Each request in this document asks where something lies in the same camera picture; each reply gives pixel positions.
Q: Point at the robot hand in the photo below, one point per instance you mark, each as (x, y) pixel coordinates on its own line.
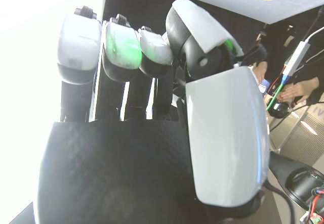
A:
(222, 138)

